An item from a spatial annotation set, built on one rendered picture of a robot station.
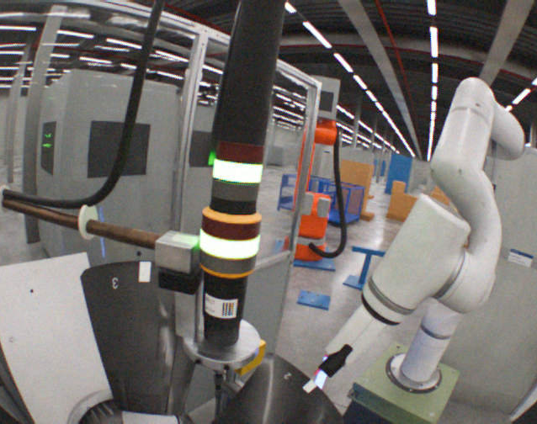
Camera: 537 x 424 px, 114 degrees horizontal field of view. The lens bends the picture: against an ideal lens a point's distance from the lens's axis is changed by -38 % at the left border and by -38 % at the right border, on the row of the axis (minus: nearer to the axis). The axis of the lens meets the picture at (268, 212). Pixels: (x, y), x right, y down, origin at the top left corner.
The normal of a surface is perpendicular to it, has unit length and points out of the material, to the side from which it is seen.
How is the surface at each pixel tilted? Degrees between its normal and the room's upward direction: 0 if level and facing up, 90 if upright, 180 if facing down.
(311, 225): 90
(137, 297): 43
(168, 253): 90
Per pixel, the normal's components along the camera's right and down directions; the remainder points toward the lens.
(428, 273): -0.39, 0.26
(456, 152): -0.55, -0.40
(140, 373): -0.03, -0.54
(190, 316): -0.07, 0.22
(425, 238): -0.70, 0.03
